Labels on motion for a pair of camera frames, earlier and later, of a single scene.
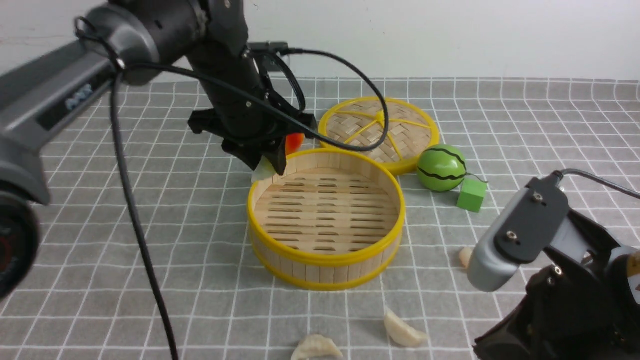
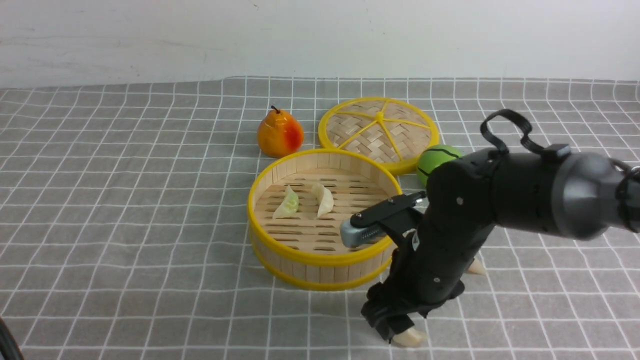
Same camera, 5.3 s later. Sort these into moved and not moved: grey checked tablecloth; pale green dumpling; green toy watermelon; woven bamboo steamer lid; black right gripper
Moved: pale green dumpling; black right gripper
Not moved: grey checked tablecloth; woven bamboo steamer lid; green toy watermelon
